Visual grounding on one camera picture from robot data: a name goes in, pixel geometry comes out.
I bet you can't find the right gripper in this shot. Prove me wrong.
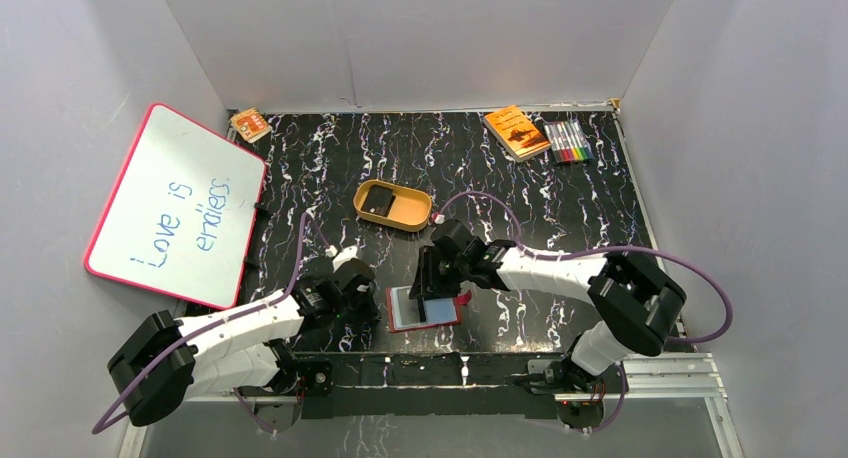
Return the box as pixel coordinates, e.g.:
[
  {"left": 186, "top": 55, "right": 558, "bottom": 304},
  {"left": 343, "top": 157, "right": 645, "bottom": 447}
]
[{"left": 408, "top": 245, "right": 469, "bottom": 300}]

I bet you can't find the red card holder wallet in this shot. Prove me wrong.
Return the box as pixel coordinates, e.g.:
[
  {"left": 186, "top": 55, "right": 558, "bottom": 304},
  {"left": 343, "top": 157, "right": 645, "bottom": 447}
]
[{"left": 386, "top": 287, "right": 472, "bottom": 333}]

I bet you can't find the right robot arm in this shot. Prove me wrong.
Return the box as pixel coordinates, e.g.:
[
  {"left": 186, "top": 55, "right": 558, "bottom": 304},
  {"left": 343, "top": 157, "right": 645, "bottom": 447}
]
[{"left": 409, "top": 219, "right": 686, "bottom": 394}]

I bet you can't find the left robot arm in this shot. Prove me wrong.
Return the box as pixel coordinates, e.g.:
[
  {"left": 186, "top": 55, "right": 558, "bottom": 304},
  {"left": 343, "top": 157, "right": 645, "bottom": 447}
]
[{"left": 107, "top": 246, "right": 379, "bottom": 427}]

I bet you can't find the black cards stack in tray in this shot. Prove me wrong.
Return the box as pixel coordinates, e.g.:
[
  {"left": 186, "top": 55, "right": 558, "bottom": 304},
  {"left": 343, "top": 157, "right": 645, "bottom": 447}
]
[{"left": 361, "top": 184, "right": 395, "bottom": 217}]

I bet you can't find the small orange card box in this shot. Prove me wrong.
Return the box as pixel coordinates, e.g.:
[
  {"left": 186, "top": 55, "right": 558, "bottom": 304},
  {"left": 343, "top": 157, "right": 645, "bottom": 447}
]
[{"left": 230, "top": 108, "right": 272, "bottom": 143}]

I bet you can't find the tan oval tray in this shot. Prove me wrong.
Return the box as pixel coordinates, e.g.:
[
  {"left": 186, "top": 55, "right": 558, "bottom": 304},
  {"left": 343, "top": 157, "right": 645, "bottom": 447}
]
[{"left": 353, "top": 179, "right": 432, "bottom": 233}]

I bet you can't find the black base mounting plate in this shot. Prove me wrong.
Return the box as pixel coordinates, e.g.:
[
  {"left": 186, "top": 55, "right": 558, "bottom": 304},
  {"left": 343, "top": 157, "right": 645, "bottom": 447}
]
[{"left": 235, "top": 350, "right": 627, "bottom": 422}]

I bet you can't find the orange book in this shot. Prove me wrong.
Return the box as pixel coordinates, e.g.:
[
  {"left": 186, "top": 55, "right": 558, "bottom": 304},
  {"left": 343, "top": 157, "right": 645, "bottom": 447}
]
[{"left": 483, "top": 105, "right": 551, "bottom": 162}]

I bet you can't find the coloured marker pen pack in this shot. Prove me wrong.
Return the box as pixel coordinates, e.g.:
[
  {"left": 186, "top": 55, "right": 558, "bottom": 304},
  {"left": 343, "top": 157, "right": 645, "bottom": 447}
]
[{"left": 544, "top": 119, "right": 594, "bottom": 165}]

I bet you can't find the pink framed whiteboard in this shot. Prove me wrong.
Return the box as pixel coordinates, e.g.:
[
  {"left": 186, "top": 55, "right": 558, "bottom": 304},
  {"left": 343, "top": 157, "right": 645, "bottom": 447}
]
[{"left": 84, "top": 103, "right": 267, "bottom": 309}]

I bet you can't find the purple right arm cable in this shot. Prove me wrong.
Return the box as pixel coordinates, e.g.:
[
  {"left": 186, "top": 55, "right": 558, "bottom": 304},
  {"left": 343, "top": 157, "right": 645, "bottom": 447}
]
[{"left": 433, "top": 191, "right": 734, "bottom": 435}]

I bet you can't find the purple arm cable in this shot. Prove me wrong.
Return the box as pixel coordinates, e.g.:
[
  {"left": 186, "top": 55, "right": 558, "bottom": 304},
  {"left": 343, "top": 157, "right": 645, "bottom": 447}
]
[
  {"left": 91, "top": 211, "right": 339, "bottom": 436},
  {"left": 433, "top": 191, "right": 734, "bottom": 435}
]

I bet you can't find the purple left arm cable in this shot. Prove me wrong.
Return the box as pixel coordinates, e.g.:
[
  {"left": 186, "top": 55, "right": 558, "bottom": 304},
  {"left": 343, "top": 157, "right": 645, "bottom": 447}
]
[{"left": 91, "top": 211, "right": 339, "bottom": 436}]

